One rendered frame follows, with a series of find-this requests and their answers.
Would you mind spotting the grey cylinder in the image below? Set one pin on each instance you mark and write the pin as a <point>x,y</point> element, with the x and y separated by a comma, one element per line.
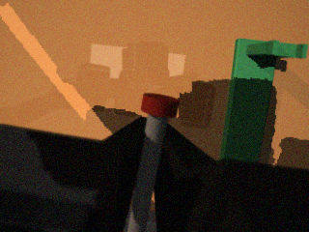
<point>159,108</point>

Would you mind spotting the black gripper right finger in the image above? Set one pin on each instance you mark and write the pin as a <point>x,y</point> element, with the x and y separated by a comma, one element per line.
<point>192,190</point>

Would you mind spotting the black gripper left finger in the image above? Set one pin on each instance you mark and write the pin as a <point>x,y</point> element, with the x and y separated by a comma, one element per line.
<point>101,173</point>

